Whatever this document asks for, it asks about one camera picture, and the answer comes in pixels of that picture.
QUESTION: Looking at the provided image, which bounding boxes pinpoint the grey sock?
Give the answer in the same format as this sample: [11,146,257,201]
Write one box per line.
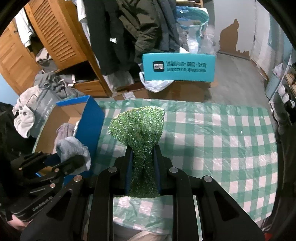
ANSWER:
[56,137,91,175]

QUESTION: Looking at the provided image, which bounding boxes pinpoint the blue cardboard box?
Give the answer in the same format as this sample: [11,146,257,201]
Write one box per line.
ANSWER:
[34,95,105,160]

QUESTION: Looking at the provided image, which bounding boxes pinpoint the green glitter sponge cloth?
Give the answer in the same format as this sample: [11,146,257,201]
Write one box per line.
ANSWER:
[108,106,165,198]

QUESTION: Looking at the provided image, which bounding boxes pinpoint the person left hand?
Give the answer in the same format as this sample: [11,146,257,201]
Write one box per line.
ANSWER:
[8,215,31,232]

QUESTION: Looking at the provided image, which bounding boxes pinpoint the white fluffy towel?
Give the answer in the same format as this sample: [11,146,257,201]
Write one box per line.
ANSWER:
[12,85,42,138]

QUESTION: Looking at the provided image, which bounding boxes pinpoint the green checkered tablecloth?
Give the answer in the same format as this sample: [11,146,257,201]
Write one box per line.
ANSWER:
[92,99,278,221]

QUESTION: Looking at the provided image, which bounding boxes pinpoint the grey clothes pile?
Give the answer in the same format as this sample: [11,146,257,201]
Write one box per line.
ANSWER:
[34,72,85,99]

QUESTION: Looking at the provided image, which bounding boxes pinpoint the white plastic bag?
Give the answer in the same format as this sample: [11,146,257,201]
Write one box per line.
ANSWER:
[139,71,174,93]

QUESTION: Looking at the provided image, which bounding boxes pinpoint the wooden louvered wardrobe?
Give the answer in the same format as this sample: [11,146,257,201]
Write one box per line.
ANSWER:
[1,1,112,97]

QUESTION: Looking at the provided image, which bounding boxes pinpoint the shoe rack with shoes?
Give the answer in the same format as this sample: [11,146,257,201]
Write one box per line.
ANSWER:
[265,49,295,135]

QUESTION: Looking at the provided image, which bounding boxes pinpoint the dark hanging coats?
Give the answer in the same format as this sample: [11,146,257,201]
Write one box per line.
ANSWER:
[84,1,180,75]

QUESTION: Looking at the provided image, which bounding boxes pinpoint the teal printed shipping box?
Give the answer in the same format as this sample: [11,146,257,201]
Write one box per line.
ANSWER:
[142,53,216,82]

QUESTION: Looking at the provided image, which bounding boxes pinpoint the blue plastic bag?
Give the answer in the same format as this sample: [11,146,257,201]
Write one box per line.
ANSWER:
[176,6,209,54]

